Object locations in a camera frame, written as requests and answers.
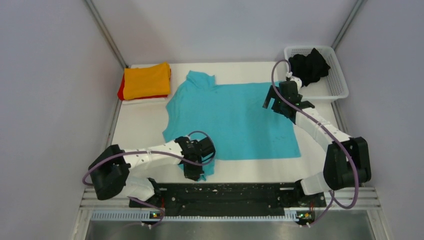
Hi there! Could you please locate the teal t shirt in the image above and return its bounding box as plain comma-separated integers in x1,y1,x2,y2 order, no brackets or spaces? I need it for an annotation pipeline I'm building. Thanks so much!
162,70,302,163

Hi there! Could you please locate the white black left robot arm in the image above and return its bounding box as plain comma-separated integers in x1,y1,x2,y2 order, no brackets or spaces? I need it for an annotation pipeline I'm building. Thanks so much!
82,136,216,207

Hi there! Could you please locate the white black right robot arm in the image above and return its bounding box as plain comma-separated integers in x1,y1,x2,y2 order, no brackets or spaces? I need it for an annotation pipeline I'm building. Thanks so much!
263,80,371,209

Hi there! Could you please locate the black crumpled t shirt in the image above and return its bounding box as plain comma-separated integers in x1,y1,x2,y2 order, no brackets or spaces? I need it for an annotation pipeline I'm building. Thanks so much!
288,48,331,87

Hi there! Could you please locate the white plastic laundry basket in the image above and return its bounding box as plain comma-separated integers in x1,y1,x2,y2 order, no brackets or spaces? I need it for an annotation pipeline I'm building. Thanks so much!
284,45,349,103

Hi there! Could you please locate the folded white t shirt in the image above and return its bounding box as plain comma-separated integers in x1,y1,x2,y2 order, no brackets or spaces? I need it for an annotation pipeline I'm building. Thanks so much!
121,97,168,105

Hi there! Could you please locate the folded orange t shirt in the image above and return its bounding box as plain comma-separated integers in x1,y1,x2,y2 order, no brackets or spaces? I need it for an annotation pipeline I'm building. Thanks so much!
123,62,172,101

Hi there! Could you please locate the folded red t shirt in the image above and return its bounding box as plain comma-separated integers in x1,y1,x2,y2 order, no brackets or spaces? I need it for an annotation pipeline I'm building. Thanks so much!
117,75,168,101

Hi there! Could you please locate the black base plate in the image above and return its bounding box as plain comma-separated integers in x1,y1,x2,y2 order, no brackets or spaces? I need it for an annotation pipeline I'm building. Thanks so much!
147,182,326,217

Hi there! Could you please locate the right grey frame post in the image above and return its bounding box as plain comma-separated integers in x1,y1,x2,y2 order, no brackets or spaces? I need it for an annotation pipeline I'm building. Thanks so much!
331,0,367,51

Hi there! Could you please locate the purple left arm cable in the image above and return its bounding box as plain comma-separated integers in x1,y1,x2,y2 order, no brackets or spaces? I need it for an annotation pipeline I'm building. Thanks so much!
82,130,217,229

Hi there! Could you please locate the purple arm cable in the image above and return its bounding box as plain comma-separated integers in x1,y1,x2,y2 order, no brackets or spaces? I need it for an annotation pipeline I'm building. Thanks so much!
270,59,360,228
82,130,217,229

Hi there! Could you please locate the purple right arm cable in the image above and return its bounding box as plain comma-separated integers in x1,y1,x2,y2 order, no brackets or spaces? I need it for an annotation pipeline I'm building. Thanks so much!
270,59,360,228

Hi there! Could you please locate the aluminium rail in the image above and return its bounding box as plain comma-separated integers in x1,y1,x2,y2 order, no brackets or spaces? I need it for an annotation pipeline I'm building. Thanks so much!
333,187,381,211

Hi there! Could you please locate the grey aluminium frame post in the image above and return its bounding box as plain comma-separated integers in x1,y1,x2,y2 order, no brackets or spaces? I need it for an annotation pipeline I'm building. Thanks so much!
83,0,128,69

